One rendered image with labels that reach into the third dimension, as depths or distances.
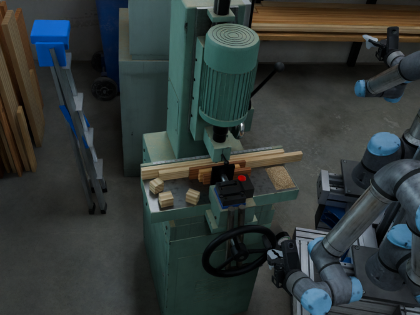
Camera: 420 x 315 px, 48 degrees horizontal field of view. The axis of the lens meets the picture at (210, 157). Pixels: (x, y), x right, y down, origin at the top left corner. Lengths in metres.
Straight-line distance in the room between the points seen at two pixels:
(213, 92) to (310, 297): 0.71
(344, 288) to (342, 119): 2.60
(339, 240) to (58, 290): 1.62
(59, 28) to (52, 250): 1.23
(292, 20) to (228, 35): 2.30
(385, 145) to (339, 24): 2.06
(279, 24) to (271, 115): 0.70
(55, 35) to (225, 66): 0.99
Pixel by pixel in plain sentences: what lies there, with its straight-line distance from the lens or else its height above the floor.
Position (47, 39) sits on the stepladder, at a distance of 2.26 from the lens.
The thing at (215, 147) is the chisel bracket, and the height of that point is 1.07.
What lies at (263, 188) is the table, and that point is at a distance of 1.86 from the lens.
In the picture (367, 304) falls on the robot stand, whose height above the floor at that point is 0.71.
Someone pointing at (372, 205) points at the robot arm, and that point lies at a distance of 1.40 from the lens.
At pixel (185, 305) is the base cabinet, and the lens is 2.32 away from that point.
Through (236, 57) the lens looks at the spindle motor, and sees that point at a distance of 1.48.
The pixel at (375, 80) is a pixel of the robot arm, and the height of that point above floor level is 1.21.
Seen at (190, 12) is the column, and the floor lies 1.50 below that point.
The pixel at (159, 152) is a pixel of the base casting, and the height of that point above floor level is 0.80.
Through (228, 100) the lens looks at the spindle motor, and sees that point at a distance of 1.57.
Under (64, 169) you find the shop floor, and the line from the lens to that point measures 3.23.
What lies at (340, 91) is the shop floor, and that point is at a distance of 4.29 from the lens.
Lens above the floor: 2.20
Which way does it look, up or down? 42 degrees down
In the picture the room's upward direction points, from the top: 7 degrees clockwise
